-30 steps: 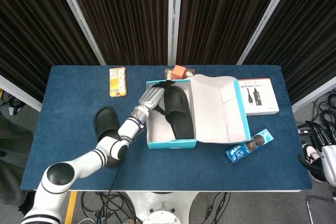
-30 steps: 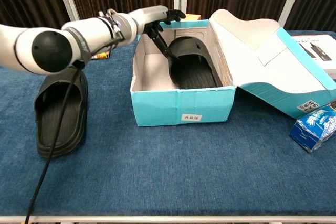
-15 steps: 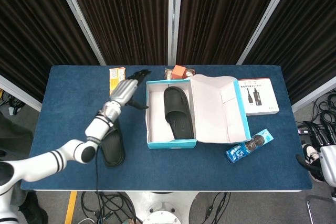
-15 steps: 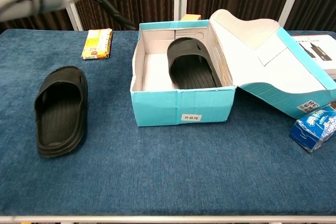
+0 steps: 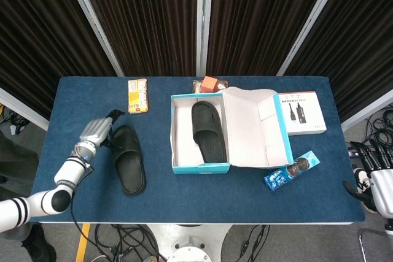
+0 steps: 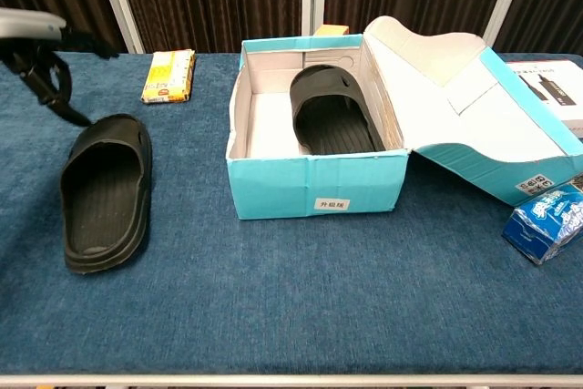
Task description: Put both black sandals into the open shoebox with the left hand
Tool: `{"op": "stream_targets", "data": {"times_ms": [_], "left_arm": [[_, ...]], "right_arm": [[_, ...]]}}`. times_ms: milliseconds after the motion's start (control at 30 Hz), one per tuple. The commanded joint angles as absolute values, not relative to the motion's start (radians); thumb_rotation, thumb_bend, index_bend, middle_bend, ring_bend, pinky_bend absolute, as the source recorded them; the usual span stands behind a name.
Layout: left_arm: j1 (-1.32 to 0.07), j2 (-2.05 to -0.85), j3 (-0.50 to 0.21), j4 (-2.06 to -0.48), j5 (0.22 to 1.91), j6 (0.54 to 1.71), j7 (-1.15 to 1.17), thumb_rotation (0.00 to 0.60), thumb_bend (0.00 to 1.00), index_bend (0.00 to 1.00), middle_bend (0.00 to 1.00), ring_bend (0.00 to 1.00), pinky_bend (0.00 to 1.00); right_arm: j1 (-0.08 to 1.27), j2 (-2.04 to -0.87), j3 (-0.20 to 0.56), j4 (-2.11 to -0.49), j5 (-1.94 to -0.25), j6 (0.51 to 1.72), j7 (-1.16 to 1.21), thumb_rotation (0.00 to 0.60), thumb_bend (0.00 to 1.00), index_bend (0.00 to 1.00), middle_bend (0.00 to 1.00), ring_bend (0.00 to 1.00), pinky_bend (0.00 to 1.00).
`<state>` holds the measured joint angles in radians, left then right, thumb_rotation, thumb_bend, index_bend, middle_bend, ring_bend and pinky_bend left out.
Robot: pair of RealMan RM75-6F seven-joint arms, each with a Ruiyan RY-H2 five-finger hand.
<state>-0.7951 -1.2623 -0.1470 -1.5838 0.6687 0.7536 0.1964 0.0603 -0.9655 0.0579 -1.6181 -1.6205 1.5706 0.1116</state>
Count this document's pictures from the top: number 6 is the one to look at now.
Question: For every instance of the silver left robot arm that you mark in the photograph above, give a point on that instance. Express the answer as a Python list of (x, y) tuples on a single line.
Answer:
[(27, 23)]

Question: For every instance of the yellow snack packet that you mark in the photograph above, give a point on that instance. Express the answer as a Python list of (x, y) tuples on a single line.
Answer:
[(167, 77)]

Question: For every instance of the small orange box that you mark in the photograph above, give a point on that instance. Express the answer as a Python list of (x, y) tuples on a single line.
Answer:
[(331, 30)]

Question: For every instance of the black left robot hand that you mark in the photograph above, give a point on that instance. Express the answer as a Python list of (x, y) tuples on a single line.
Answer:
[(68, 40)]

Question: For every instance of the blue foil snack packet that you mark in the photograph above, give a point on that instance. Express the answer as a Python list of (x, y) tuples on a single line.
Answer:
[(546, 229)]

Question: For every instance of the silver table edge rail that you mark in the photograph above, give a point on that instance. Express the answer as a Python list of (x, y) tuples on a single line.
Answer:
[(291, 381)]

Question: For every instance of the white product box red trim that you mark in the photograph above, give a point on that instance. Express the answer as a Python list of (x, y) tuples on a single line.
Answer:
[(571, 109)]

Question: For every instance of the light blue cardboard shoe box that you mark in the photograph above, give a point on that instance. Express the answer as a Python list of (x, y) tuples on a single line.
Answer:
[(309, 184)]

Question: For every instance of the blue table cloth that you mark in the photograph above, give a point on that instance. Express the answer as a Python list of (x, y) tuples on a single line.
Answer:
[(291, 298)]

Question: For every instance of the black rubber slipper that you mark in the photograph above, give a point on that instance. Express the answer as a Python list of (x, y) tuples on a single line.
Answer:
[(105, 207), (337, 125)]

